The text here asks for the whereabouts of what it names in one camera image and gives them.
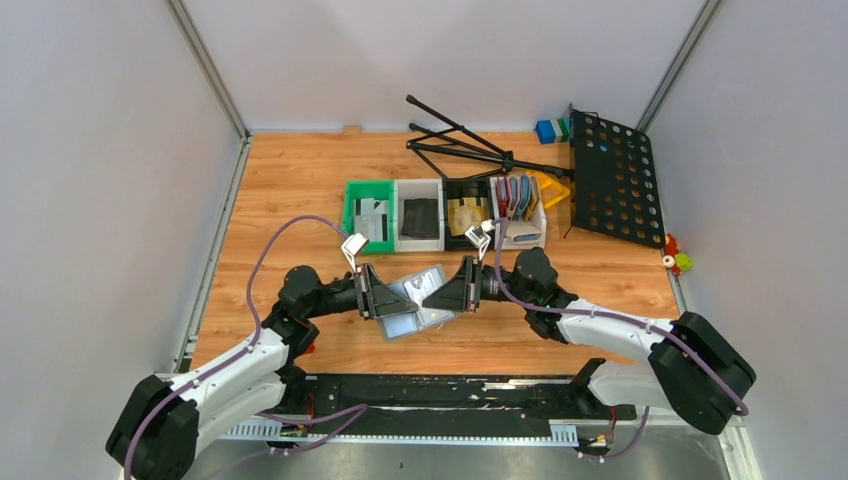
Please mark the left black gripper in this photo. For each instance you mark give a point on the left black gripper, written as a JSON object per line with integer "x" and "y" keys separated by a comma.
{"x": 376, "y": 299}

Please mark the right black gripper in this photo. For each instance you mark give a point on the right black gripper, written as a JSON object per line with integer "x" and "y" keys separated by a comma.
{"x": 453, "y": 295}

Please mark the grey card holder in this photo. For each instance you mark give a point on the grey card holder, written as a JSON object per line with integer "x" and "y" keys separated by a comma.
{"x": 416, "y": 288}

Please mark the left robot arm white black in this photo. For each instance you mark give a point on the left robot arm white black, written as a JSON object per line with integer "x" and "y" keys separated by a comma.
{"x": 166, "y": 423}

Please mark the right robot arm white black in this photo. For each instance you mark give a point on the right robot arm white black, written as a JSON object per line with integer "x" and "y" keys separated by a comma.
{"x": 683, "y": 365}

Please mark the white cards in green bin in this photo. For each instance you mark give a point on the white cards in green bin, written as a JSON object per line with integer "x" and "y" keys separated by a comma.
{"x": 371, "y": 218}

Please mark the yellow brown packet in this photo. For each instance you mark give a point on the yellow brown packet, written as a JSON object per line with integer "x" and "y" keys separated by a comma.
{"x": 466, "y": 211}

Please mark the white plastic bin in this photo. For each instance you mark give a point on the white plastic bin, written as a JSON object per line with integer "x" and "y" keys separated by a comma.
{"x": 418, "y": 188}

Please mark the black plastic bin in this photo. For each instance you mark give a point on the black plastic bin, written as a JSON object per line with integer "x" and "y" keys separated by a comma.
{"x": 457, "y": 188}

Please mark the black music stand tripod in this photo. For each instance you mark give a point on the black music stand tripod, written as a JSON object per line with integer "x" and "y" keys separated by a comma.
{"x": 458, "y": 141}

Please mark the blue green toy blocks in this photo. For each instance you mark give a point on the blue green toy blocks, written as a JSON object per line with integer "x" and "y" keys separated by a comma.
{"x": 553, "y": 130}

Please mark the black perforated stand plate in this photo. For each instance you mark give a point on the black perforated stand plate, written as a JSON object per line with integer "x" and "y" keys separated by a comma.
{"x": 614, "y": 188}

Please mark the small colourful toy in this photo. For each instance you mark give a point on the small colourful toy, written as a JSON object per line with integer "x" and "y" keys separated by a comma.
{"x": 674, "y": 259}

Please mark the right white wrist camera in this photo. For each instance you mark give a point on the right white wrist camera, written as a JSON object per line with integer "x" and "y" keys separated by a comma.
{"x": 480, "y": 236}

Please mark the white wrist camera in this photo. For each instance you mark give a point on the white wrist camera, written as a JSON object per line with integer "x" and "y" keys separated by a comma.
{"x": 352, "y": 246}
{"x": 480, "y": 236}

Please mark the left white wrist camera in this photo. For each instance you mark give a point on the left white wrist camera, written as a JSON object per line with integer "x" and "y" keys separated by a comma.
{"x": 352, "y": 246}

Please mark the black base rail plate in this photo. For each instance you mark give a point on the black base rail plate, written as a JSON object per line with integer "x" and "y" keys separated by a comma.
{"x": 545, "y": 410}

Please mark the yellow triangle frame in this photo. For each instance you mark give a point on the yellow triangle frame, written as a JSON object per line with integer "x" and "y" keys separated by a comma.
{"x": 551, "y": 190}

